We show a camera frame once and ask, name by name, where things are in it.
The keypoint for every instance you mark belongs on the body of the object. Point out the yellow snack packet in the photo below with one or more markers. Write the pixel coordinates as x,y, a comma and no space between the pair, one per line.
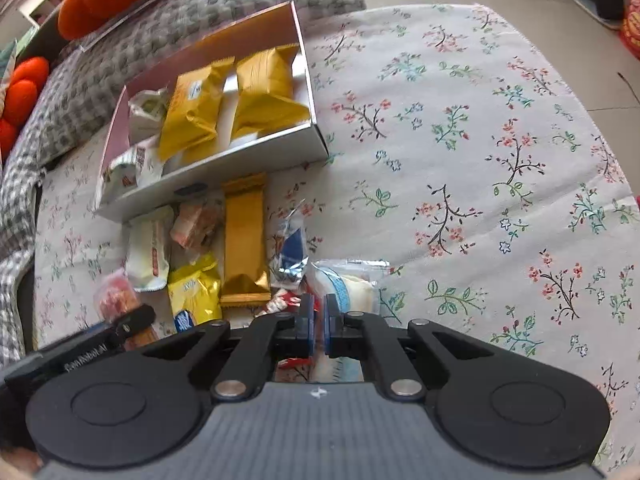
192,110

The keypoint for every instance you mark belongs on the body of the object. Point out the grey checkered blanket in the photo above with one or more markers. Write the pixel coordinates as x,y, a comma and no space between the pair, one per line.
225,0

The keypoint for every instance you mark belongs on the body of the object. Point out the red printed bag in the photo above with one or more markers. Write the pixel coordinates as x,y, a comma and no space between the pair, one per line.
631,25

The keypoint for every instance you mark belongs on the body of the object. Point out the clear acrylic sheet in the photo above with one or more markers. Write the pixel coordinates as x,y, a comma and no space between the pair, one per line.
150,2

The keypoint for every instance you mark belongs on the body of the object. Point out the large gold snack packet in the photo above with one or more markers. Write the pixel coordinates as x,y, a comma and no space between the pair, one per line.
267,95

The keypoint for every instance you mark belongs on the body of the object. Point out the long gold wafer packet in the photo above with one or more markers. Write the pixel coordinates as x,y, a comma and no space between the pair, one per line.
245,240

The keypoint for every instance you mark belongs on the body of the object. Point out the red white candy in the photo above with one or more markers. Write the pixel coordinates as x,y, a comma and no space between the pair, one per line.
280,302

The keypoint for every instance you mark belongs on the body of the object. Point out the green patterned box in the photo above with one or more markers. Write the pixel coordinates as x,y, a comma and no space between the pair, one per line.
12,52

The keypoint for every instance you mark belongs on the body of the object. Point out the black furniture edge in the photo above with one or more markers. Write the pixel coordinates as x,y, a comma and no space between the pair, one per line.
26,305

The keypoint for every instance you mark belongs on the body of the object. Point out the white packet red label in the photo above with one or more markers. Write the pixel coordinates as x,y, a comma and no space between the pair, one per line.
127,170
147,250

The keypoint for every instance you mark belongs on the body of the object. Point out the white cardboard box pink inside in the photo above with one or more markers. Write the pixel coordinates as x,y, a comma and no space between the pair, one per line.
310,130

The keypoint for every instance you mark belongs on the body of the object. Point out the orange clear candy packet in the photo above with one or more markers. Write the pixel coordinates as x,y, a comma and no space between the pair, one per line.
197,225

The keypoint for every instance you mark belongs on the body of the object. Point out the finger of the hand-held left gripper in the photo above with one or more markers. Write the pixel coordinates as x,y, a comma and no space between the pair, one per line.
132,322

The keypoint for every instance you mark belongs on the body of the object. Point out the floral tablecloth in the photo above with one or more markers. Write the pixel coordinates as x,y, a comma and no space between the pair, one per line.
475,185

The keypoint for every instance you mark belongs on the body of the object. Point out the blue silver candy wrapper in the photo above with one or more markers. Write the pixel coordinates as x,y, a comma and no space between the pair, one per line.
292,255

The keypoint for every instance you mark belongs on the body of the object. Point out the clear packet pale blue stripe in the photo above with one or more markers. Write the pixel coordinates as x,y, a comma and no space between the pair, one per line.
357,290

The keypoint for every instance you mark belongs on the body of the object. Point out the white green snack packet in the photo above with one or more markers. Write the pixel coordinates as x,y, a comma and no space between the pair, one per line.
145,110

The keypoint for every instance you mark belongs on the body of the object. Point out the pink red snack packet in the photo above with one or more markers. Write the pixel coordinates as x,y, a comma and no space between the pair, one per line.
116,297

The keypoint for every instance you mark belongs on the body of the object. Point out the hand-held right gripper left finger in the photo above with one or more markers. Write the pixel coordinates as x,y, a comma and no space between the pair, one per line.
307,325

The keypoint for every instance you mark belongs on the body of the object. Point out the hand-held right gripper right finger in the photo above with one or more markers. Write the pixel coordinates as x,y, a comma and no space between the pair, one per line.
331,325

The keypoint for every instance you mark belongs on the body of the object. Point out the small orange plush cushion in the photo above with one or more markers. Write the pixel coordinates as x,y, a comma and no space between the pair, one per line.
25,90

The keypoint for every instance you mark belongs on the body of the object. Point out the yellow packet blue label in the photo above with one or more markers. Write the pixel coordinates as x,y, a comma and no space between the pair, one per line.
197,290

